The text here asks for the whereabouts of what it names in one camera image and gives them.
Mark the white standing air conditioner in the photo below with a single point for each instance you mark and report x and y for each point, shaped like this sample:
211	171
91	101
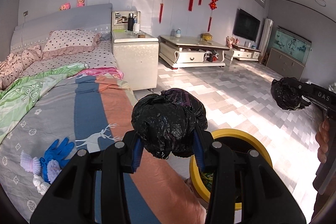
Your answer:
265	35

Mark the glass fish tank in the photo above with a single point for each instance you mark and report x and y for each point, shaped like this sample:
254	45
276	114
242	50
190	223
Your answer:
291	45

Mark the blue rubber glove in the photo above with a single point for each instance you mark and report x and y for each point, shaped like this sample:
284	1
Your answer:
56	150

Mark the black plastic bag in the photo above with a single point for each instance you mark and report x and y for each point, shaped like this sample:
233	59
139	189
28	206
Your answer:
284	94
168	119

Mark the yellow rimmed red bin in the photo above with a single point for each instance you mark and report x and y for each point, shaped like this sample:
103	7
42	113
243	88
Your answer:
236	133

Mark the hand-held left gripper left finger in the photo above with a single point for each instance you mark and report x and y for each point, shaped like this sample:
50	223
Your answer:
137	150

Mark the pink sitting plush toy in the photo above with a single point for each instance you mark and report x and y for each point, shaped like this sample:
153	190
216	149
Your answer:
80	2

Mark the black thermos bottle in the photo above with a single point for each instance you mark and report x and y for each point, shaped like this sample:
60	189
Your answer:
130	22

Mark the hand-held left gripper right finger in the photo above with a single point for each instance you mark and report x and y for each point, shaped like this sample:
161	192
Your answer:
199	150

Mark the grey blue orange blanket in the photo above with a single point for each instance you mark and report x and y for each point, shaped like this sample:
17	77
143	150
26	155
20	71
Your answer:
86	108

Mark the pink lying plush toy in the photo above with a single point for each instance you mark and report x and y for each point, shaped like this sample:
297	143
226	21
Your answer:
64	6

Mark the green patterned quilt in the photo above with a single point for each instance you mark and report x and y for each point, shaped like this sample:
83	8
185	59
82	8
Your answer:
26	92

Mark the cream coffee table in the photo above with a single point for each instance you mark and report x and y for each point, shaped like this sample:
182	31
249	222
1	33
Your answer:
191	56

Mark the pink patterned cloth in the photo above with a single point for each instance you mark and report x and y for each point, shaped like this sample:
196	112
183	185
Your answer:
102	72

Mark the pink floral quilt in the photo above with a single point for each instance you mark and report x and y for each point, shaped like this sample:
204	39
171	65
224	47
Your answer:
15	64

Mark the red container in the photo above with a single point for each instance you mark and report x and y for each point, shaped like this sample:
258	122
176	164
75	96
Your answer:
212	56

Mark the cream television stand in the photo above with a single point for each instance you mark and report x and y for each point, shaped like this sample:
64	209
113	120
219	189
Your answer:
244	54

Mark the grey cabinet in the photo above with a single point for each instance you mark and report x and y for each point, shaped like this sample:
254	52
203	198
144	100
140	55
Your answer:
284	64

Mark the blue capped bottle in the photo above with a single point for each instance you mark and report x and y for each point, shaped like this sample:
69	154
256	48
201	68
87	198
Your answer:
178	33

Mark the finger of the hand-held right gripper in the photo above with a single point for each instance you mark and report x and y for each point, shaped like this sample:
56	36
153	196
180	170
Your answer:
306	103
301	86

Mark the polka dot bedsheet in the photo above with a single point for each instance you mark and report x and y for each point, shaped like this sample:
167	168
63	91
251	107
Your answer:
99	56

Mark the green flat box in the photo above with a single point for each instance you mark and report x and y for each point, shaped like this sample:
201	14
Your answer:
120	30

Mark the grey upholstered bed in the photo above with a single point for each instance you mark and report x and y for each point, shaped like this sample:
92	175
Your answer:
65	19

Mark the green snack packet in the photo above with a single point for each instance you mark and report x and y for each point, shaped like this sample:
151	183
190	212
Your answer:
206	179

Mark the polka dot pillow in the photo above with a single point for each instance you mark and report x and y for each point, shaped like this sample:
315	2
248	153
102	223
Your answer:
71	40

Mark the pink figurine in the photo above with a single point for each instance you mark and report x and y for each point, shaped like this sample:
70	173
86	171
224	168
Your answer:
232	41

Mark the yellow toy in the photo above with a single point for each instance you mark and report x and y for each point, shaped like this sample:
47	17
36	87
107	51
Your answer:
206	37

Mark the round ceiling light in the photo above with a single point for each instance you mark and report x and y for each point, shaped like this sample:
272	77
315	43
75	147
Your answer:
320	1

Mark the person's right hand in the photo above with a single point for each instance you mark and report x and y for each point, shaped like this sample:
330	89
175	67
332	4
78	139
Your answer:
324	140

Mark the black flat television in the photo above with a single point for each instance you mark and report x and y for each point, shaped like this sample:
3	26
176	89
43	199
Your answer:
246	26

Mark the white tissue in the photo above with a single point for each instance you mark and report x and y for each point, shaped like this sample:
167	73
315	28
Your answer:
40	184

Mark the cream nightstand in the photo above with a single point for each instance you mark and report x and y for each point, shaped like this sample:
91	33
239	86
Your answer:
136	61

